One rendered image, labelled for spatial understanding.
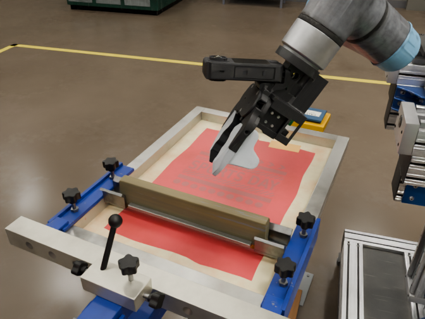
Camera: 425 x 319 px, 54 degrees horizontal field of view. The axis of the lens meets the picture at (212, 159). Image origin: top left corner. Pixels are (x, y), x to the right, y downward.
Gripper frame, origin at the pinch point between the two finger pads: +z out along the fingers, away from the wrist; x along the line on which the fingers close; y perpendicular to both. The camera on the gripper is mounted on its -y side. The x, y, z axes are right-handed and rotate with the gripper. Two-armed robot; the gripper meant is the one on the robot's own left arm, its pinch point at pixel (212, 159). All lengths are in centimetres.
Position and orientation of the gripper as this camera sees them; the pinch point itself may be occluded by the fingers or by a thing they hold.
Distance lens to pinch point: 65.6
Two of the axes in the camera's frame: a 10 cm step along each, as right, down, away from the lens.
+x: -1.0, -4.0, 9.1
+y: 8.3, 4.8, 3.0
